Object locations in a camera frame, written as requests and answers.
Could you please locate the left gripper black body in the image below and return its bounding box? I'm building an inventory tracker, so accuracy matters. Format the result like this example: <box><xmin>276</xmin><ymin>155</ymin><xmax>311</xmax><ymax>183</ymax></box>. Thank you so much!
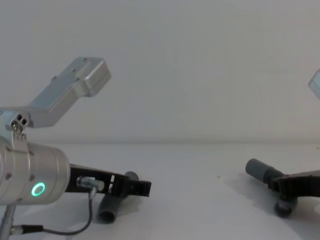
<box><xmin>64</xmin><ymin>163</ymin><xmax>113</xmax><ymax>195</ymax></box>

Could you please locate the grey plastic pipe fitting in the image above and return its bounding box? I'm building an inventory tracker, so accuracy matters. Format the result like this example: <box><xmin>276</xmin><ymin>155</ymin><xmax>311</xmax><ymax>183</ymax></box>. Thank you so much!
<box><xmin>245</xmin><ymin>158</ymin><xmax>293</xmax><ymax>218</ymax></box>

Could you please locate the straight grey plastic pipe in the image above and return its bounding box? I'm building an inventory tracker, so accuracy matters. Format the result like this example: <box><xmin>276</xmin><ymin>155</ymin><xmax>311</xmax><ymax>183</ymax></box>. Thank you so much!
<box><xmin>98</xmin><ymin>171</ymin><xmax>140</xmax><ymax>223</ymax></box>

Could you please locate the white table cloth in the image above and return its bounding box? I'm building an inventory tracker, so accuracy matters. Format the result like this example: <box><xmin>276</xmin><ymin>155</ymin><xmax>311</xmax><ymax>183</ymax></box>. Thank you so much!
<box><xmin>0</xmin><ymin>143</ymin><xmax>320</xmax><ymax>240</ymax></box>

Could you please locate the thin dark cable silver plug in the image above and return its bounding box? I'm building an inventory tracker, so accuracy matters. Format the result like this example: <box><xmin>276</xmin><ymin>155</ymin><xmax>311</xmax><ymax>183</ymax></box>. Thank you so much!
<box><xmin>11</xmin><ymin>175</ymin><xmax>105</xmax><ymax>236</ymax></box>

